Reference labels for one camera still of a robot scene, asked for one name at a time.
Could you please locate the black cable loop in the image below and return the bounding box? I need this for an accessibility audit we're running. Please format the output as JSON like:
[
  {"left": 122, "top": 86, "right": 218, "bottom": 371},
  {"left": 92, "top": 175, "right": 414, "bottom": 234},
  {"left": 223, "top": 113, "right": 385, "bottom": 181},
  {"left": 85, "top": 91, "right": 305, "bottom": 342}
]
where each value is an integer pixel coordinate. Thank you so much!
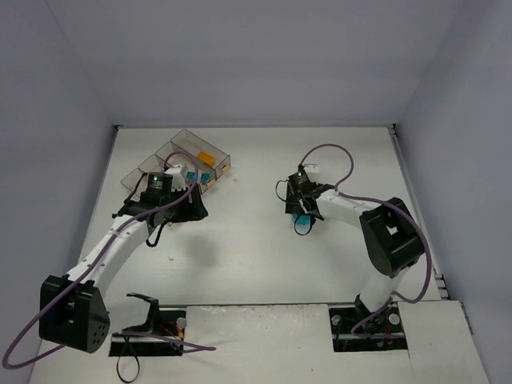
[{"left": 116, "top": 338, "right": 142, "bottom": 383}]

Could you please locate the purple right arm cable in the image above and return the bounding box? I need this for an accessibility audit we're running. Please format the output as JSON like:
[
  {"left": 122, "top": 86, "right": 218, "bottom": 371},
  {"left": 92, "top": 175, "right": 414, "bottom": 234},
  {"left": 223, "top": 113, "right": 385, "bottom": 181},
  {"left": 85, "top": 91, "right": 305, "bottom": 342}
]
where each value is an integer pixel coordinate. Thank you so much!
[{"left": 300, "top": 143, "right": 434, "bottom": 335}]

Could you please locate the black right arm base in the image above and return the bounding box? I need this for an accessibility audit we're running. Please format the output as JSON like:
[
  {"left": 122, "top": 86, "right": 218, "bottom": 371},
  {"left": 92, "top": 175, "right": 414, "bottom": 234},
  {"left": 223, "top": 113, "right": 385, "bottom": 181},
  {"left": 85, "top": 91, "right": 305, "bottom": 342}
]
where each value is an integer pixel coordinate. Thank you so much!
[{"left": 329, "top": 299, "right": 408, "bottom": 353}]

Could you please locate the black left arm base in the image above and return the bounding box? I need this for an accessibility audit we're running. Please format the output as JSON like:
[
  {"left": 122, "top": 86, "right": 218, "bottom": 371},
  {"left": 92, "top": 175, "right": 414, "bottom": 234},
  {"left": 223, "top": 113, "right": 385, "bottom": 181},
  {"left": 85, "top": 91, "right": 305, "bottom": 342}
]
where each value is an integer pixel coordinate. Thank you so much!
[{"left": 109, "top": 292, "right": 186, "bottom": 357}]

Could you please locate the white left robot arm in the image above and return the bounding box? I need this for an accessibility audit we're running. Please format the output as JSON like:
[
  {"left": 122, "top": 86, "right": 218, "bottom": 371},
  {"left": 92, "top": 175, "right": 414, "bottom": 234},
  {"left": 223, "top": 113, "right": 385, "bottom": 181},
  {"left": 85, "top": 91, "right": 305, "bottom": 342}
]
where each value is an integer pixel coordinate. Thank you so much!
[{"left": 38, "top": 172, "right": 208, "bottom": 354}]

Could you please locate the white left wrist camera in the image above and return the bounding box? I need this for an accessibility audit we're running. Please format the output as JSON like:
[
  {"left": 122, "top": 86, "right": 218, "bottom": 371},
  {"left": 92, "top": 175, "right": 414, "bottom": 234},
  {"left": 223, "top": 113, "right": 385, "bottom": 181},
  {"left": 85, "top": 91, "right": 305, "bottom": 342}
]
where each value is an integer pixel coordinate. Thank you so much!
[{"left": 164, "top": 164, "right": 188, "bottom": 191}]

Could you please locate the teal rounded lego brick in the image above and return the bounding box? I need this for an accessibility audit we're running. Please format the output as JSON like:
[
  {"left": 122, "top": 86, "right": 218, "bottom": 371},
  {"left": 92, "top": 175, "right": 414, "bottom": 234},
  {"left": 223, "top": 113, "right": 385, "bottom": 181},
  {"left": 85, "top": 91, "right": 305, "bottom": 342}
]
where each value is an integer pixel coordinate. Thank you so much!
[{"left": 292, "top": 213, "right": 311, "bottom": 226}]

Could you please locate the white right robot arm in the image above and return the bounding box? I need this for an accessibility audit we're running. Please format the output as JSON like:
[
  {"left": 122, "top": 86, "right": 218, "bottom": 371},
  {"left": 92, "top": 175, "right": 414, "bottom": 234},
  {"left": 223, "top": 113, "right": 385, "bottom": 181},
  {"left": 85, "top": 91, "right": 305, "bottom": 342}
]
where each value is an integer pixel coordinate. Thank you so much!
[{"left": 286, "top": 167, "right": 432, "bottom": 318}]

